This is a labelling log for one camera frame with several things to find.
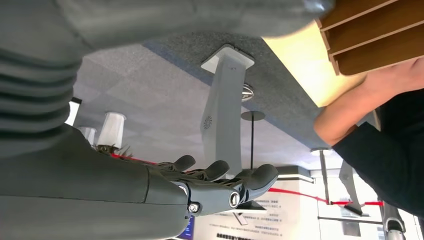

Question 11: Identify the chrome round base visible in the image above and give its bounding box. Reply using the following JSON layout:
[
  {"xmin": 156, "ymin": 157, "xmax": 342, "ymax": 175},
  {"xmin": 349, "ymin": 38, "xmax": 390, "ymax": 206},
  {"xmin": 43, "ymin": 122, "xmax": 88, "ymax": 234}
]
[{"xmin": 241, "ymin": 83, "xmax": 255, "ymax": 103}]

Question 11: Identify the person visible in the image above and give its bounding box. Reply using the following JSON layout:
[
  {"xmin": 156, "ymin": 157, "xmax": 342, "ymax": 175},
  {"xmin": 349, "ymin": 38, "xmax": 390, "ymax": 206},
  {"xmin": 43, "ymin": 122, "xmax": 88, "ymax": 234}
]
[{"xmin": 312, "ymin": 57, "xmax": 424, "ymax": 220}]

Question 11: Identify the cardboard card holder rack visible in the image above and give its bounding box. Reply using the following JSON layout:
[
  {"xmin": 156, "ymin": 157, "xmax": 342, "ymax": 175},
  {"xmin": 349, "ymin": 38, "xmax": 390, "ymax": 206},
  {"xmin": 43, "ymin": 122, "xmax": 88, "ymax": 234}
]
[{"xmin": 314, "ymin": 0, "xmax": 424, "ymax": 76}]

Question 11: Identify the red barrier belt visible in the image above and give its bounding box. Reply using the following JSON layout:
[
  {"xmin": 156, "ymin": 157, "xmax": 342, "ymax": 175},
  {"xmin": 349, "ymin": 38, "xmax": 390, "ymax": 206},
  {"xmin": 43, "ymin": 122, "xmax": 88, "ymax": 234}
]
[{"xmin": 109, "ymin": 152, "xmax": 385, "ymax": 206}]

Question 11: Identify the black stanchion pole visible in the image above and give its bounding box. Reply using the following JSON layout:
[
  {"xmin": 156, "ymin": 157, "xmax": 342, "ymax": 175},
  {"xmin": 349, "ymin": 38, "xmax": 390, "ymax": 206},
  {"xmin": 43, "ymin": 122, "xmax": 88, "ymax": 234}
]
[{"xmin": 240, "ymin": 110, "xmax": 267, "ymax": 171}]

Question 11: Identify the chrome stanchion post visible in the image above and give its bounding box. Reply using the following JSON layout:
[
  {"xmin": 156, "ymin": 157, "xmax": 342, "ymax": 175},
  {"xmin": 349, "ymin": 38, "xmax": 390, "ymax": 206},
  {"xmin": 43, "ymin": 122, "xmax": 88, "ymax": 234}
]
[{"xmin": 310, "ymin": 148, "xmax": 334, "ymax": 206}]

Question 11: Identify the grey slanted display stand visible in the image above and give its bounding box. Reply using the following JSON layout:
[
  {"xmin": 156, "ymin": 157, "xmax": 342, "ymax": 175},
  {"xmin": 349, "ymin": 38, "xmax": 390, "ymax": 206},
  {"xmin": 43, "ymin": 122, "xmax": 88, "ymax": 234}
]
[{"xmin": 337, "ymin": 160, "xmax": 370, "ymax": 218}]

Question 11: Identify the white wall sign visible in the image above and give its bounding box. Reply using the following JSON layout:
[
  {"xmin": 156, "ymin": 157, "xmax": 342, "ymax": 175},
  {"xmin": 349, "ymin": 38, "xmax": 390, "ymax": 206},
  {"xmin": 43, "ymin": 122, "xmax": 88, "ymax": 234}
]
[{"xmin": 193, "ymin": 190, "xmax": 319, "ymax": 240}]

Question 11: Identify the silver kiosk stand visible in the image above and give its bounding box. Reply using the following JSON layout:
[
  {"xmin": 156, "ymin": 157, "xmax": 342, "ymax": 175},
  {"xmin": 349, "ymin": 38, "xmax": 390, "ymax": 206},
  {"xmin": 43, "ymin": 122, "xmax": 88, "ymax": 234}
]
[{"xmin": 200, "ymin": 43, "xmax": 256, "ymax": 180}]

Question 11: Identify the white plant pot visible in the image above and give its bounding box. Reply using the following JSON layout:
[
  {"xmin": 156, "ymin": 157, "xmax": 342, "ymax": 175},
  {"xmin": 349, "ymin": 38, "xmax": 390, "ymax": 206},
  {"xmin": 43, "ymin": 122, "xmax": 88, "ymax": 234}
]
[
  {"xmin": 77, "ymin": 126, "xmax": 98, "ymax": 147},
  {"xmin": 97, "ymin": 111, "xmax": 127, "ymax": 150}
]

